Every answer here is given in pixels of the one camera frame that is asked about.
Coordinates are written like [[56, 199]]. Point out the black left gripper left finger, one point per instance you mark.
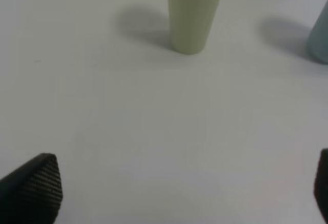
[[33, 192]]

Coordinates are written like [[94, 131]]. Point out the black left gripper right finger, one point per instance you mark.
[[321, 183]]

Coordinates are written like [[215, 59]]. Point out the pale green plastic cup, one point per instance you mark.
[[190, 23]]

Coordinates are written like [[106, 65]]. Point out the teal plastic cup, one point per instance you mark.
[[317, 40]]

